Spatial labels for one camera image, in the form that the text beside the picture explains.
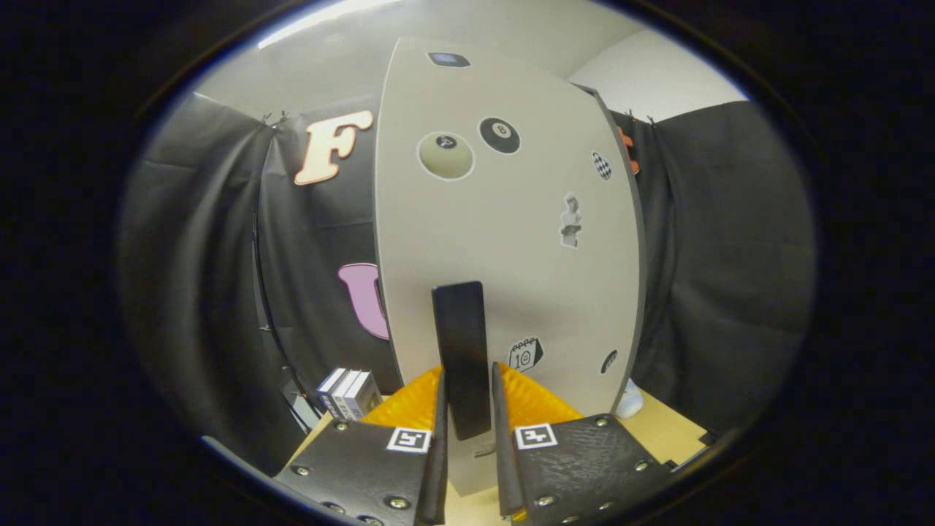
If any black door handle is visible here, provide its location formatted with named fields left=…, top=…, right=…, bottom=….
left=431, top=281, right=492, bottom=441

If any grey cabinet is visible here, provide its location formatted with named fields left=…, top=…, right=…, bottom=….
left=573, top=82, right=649, bottom=410

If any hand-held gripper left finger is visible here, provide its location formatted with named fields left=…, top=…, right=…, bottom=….
left=272, top=365, right=449, bottom=526

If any black stand pole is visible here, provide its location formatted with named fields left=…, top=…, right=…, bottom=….
left=251, top=212, right=322, bottom=417

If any white spine book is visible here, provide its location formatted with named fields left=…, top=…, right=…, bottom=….
left=329, top=370, right=366, bottom=421

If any white cabinet door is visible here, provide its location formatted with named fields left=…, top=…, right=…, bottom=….
left=373, top=37, right=647, bottom=498

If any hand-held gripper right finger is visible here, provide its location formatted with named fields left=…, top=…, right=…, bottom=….
left=491, top=362, right=676, bottom=525

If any black backdrop cloth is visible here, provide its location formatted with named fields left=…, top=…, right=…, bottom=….
left=117, top=91, right=817, bottom=454

